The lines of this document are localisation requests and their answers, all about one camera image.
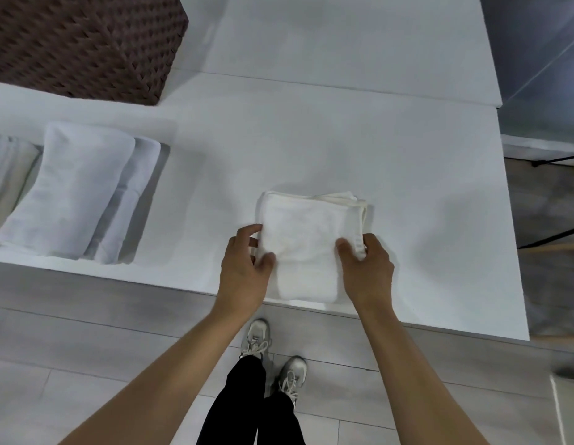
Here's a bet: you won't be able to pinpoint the person's right hand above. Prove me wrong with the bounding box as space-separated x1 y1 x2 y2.
335 233 395 316

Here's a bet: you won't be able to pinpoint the person's left hand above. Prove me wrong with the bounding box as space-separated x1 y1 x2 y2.
220 223 276 320

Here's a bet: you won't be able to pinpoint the cream towel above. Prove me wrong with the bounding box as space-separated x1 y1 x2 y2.
255 191 370 304

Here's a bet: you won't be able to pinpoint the person's right forearm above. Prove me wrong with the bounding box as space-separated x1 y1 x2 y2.
350 305 491 445

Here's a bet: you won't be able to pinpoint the person's left forearm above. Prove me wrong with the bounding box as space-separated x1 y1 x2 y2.
59 307 265 445

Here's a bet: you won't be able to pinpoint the person's left white sneaker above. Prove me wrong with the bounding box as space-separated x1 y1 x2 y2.
239 318 273 363

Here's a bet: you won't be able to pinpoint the person's white sneaker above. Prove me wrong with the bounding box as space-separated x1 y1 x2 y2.
272 355 309 406
239 318 273 363

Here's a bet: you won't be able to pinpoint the person's right white sneaker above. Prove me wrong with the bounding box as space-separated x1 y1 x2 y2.
272 355 309 406

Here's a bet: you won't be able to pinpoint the narrow white folded towel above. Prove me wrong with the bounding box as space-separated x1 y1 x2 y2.
85 136 162 265

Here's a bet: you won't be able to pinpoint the person's black trousers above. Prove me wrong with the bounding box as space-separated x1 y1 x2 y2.
200 354 312 445

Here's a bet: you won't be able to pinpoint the black metal stand rod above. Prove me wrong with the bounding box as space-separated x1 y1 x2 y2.
518 225 574 250
530 154 574 168

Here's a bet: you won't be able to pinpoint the large white folded towel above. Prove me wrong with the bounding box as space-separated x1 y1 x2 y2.
0 121 136 261

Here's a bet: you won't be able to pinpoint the wooden bar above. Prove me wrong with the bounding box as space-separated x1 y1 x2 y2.
519 242 574 256

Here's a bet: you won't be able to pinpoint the grey-white folded towel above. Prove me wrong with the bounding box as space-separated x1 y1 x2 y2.
0 131 43 218

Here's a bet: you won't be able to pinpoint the brown woven basket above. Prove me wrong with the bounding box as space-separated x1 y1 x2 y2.
0 0 189 107

